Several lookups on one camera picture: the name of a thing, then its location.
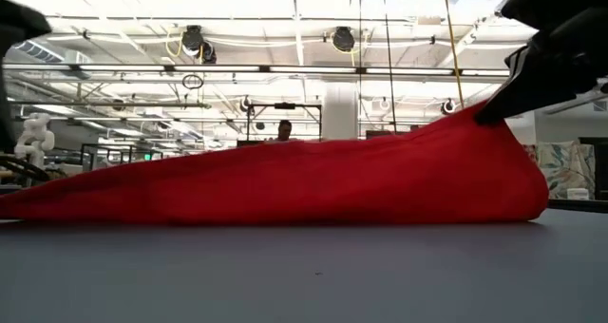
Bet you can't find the grey ceiling vent duct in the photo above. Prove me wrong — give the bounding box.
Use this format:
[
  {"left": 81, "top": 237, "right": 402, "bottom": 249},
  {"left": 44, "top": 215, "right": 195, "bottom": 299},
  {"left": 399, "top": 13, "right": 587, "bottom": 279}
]
[{"left": 11, "top": 40, "right": 91, "bottom": 80}]

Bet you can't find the red towel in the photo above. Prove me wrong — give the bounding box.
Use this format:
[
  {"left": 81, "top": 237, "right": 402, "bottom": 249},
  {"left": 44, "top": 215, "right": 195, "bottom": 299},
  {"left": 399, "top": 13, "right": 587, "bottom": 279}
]
[{"left": 0, "top": 100, "right": 551, "bottom": 227}]

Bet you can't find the floral green fabric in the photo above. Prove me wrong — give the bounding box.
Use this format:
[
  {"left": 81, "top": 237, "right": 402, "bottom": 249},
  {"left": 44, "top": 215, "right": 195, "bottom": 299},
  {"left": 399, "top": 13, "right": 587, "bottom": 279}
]
[{"left": 536, "top": 140, "right": 597, "bottom": 200}]

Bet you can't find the black cage frame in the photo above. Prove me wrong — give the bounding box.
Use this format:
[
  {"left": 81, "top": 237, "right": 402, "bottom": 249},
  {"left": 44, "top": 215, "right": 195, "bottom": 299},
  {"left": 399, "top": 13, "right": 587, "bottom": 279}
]
[{"left": 79, "top": 142, "right": 163, "bottom": 173}]

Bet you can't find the black curved cable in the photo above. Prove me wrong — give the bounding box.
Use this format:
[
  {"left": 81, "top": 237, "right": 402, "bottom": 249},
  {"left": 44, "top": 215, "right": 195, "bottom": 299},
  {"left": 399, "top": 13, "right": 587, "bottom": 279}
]
[{"left": 0, "top": 152, "right": 51, "bottom": 182}]

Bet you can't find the dark cabinet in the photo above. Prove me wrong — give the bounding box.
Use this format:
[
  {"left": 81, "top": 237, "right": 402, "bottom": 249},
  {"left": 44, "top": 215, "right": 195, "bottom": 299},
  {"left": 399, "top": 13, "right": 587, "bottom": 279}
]
[{"left": 578, "top": 136, "right": 608, "bottom": 201}]

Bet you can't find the yellow hanging cable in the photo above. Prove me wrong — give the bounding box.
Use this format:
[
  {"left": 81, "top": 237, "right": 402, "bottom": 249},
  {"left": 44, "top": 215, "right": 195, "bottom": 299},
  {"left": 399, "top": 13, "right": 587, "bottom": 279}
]
[{"left": 440, "top": 0, "right": 466, "bottom": 109}]

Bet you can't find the black hanging cable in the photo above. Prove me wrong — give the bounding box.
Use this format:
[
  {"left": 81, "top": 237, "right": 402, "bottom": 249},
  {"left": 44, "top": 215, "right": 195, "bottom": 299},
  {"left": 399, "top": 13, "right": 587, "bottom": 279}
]
[{"left": 381, "top": 0, "right": 398, "bottom": 135}]

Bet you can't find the person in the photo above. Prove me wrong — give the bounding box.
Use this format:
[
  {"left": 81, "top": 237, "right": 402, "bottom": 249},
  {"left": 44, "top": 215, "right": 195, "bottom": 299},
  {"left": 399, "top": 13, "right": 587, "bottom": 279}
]
[{"left": 275, "top": 119, "right": 295, "bottom": 143}]

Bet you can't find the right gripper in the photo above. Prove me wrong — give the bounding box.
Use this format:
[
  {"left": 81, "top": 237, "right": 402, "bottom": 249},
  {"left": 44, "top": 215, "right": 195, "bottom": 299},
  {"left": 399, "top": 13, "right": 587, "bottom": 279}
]
[{"left": 474, "top": 0, "right": 608, "bottom": 124}]

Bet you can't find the white pillar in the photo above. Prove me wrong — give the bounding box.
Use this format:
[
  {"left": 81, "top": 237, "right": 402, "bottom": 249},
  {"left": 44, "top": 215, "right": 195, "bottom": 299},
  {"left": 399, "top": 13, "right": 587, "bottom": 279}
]
[{"left": 322, "top": 83, "right": 359, "bottom": 142}]

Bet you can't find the long ceiling light bar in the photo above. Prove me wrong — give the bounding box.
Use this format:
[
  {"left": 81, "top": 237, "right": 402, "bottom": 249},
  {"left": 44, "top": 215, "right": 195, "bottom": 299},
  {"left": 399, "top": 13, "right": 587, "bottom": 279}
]
[{"left": 0, "top": 62, "right": 512, "bottom": 75}]

